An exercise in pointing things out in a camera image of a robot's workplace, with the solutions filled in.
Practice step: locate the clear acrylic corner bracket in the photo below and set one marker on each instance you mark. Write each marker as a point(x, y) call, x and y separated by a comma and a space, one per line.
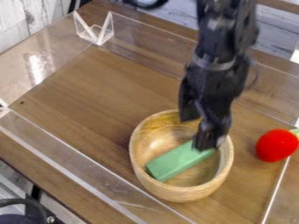
point(94, 34)

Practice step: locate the green rectangular block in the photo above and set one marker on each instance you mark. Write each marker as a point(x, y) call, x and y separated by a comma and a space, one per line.
point(176, 161)

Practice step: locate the brown wooden bowl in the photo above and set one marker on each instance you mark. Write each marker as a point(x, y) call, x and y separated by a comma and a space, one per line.
point(158, 133)

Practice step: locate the black metal table leg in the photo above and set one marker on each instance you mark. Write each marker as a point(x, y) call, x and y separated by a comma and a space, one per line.
point(36, 193)

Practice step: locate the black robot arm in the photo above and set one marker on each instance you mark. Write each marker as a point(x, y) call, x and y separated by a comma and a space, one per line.
point(228, 29)

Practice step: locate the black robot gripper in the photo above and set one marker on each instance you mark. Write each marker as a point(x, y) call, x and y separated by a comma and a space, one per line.
point(209, 87)

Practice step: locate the red strawberry toy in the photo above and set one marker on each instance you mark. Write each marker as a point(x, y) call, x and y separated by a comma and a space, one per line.
point(276, 145)

